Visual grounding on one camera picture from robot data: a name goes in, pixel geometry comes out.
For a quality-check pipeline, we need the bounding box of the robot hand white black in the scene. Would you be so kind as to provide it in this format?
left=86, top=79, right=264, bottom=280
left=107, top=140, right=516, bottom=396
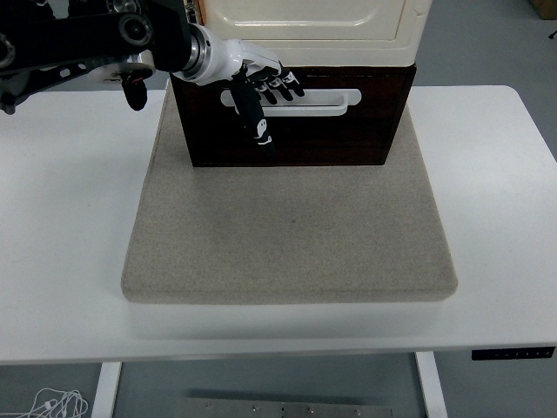
left=191, top=25, right=306, bottom=153

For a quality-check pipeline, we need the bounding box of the white drawer handle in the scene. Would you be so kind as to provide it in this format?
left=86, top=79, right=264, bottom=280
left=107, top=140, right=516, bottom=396
left=220, top=88, right=363, bottom=118

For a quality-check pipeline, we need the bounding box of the dark wood drawer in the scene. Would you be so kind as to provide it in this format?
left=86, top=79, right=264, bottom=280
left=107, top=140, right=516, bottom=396
left=178, top=72, right=413, bottom=123

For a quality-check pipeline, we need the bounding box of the cream plastic cabinet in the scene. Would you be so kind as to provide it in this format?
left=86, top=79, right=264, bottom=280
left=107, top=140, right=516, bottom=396
left=202, top=0, right=433, bottom=67

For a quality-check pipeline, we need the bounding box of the dark wood drawer case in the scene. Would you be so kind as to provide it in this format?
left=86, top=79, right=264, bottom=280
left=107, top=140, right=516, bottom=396
left=168, top=62, right=419, bottom=169

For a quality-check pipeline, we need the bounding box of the grey felt mat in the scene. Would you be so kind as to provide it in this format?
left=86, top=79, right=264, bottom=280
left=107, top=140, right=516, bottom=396
left=120, top=84, right=460, bottom=305

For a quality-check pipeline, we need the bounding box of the brown cardboard box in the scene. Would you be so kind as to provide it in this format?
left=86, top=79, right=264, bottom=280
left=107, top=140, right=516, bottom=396
left=528, top=0, right=557, bottom=21

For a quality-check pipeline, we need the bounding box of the white table leg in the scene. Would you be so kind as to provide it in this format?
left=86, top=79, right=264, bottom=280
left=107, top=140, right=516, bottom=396
left=413, top=351, right=449, bottom=418
left=90, top=361, right=124, bottom=418

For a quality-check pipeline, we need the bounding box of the grey metal plate with screws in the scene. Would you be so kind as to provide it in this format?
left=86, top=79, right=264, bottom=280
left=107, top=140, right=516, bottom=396
left=178, top=396, right=395, bottom=418

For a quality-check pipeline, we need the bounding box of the black table control panel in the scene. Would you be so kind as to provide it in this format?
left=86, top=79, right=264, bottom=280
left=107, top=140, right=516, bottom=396
left=471, top=346, right=557, bottom=361

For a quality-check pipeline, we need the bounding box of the white thin cable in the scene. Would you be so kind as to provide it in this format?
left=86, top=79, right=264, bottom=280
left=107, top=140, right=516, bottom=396
left=0, top=387, right=91, bottom=418

